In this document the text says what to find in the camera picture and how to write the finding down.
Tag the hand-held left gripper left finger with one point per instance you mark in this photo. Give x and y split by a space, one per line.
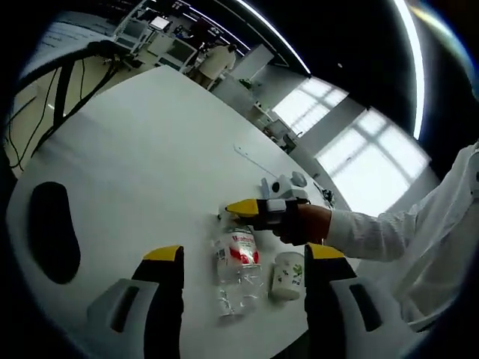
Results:
157 299

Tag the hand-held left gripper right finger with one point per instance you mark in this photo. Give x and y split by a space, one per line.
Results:
329 299

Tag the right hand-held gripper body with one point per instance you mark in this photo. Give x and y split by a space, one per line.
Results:
288 187

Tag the clear plastic water bottle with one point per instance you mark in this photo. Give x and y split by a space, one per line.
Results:
239 261

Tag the white paper cup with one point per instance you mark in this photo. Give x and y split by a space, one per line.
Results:
286 278

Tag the small clutter of parts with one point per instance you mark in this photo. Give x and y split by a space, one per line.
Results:
325 193

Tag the person's right hand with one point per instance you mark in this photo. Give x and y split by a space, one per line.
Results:
307 228

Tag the narrow window with blinds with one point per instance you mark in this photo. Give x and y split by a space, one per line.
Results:
310 104

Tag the wide window with blinds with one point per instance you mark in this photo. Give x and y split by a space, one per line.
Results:
374 161

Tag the green potted plant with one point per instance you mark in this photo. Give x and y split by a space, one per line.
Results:
245 83

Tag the black oval object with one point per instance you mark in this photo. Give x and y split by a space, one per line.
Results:
54 232

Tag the person in white coat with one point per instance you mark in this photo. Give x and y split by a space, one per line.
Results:
441 243

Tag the long curved ceiling light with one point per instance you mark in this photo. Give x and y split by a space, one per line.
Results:
277 37

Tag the short ceiling light strip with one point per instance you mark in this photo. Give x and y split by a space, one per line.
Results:
415 75

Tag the white office chair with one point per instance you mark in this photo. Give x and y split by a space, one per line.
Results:
176 52
131 35

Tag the white printed board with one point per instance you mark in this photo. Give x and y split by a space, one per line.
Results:
67 39

